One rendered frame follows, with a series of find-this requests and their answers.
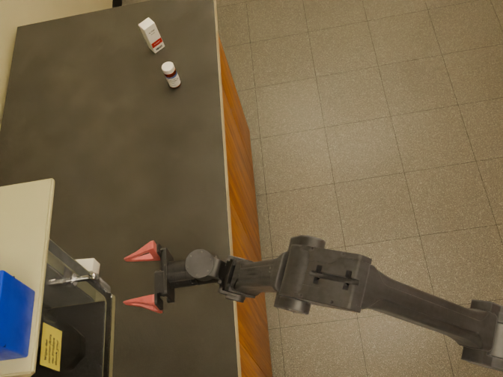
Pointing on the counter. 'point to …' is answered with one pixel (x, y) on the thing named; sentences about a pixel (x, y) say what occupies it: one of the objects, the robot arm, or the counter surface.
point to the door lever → (92, 281)
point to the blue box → (15, 317)
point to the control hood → (26, 253)
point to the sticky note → (51, 347)
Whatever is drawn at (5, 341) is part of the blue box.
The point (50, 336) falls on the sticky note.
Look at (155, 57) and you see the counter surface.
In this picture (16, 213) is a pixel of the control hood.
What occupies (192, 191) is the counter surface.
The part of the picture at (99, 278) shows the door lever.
